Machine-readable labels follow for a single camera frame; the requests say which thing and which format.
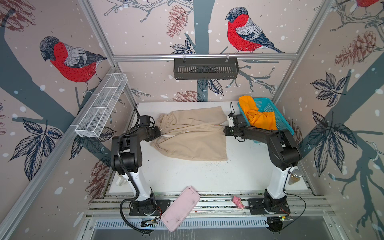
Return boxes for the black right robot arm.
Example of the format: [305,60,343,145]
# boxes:
[224,113,302,200]

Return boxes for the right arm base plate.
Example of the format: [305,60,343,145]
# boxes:
[247,196,291,215]

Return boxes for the white mug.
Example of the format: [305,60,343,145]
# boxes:
[115,174,127,187]

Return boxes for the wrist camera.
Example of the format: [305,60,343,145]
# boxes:
[136,115,155,127]
[228,113,240,128]

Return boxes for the pink flat case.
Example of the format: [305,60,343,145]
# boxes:
[161,186,201,232]

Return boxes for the small pink crumpled object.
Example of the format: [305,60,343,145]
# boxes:
[232,196,245,210]

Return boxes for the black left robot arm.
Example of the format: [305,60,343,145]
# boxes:
[111,115,161,205]

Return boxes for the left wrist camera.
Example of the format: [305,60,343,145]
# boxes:
[136,115,155,127]

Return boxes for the beige drawstring shorts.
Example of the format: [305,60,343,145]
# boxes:
[151,106,228,161]

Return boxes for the black hanging wire basket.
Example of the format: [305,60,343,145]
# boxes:
[174,58,239,80]

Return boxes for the glass jar brown contents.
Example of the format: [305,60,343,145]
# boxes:
[288,169,303,185]

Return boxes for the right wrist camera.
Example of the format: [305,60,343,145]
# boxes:
[228,113,240,128]

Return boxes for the teal plastic basket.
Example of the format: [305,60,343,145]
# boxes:
[238,98,297,146]

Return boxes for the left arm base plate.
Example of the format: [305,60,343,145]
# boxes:
[129,199,171,217]

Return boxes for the aluminium horizontal frame bar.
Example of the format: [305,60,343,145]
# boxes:
[113,53,298,63]

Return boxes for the orange shorts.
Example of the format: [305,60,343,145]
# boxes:
[239,96,278,131]

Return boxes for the white wire mesh shelf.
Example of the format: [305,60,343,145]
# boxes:
[75,73,128,138]

